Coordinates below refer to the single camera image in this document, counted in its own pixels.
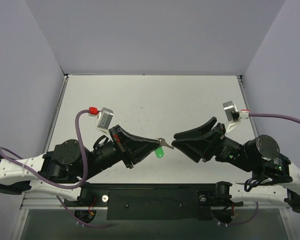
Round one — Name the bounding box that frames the green key tag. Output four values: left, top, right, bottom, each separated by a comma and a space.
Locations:
154, 147, 164, 159

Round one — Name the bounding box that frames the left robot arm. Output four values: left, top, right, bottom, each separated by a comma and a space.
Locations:
0, 125, 161, 206

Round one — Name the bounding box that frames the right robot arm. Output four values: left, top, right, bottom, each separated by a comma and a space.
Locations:
172, 117, 300, 214

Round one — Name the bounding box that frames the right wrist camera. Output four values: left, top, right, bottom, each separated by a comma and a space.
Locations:
222, 101, 240, 123

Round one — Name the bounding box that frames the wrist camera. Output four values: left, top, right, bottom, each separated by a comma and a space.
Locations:
95, 107, 114, 131
222, 101, 240, 123

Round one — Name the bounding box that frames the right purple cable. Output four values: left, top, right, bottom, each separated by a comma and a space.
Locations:
248, 112, 300, 130

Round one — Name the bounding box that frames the purple cable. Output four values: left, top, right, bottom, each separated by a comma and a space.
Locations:
0, 107, 101, 189
248, 112, 300, 130

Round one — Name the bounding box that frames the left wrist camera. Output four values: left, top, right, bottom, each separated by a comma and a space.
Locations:
95, 107, 114, 131

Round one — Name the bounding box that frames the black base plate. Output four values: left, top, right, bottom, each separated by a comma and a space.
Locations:
65, 182, 243, 221

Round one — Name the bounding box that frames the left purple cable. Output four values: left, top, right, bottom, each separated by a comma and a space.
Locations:
0, 107, 101, 189

